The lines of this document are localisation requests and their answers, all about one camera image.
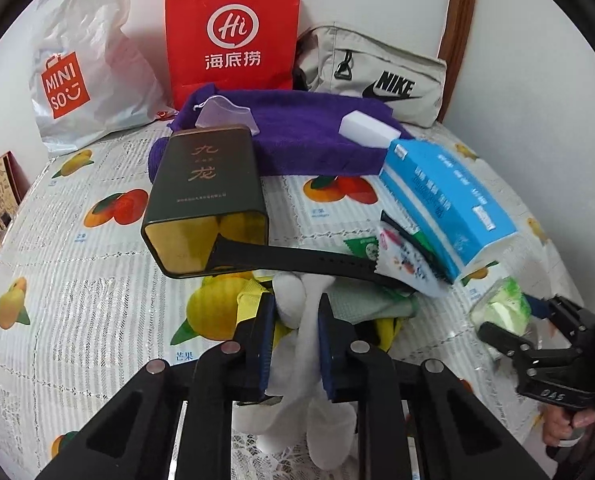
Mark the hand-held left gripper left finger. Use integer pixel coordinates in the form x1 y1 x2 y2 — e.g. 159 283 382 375
38 292 283 480

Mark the small green packet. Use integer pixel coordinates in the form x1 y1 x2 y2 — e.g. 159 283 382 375
344 237 381 264

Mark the fruit print tablecloth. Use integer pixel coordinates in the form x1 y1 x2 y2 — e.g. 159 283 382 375
0 120 595 480

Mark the dark green tin box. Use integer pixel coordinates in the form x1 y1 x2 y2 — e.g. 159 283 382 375
141 125 271 280

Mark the green and white packet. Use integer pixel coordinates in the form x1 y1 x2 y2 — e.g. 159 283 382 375
470 277 533 336

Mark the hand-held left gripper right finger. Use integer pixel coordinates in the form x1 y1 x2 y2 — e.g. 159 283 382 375
317 294 548 480

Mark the person's right hand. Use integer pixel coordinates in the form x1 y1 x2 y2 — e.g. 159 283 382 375
542 405 595 446

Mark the white plastic shopping bag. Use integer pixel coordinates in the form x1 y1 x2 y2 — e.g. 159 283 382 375
30 0 178 158

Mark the purple towel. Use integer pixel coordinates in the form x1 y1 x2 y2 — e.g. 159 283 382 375
148 87 413 183

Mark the yellow cloth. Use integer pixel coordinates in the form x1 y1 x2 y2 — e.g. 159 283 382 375
235 280 403 356

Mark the black watch strap with holes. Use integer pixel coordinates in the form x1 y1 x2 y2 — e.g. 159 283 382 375
205 234 423 292

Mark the translucent small pouch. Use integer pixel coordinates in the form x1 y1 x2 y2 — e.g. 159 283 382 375
195 96 261 136

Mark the red paper bag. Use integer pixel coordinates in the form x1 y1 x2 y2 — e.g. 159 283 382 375
165 0 303 111

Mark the pale green cloth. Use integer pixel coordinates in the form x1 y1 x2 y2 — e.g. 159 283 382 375
327 285 421 321

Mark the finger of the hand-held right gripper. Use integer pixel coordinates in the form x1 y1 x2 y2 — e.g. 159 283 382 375
477 321 581 367
526 295 595 350

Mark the blue tissue pack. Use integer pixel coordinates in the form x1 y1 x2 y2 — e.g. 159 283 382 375
380 139 519 283

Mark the brown wooden door frame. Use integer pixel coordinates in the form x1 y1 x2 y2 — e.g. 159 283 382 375
437 0 478 126

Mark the white colourful snack packet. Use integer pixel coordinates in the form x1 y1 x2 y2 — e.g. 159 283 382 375
375 225 453 297

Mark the grey waist bag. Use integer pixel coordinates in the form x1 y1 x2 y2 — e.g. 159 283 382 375
292 22 449 128

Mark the white sponge block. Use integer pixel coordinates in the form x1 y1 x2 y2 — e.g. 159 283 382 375
340 112 401 150

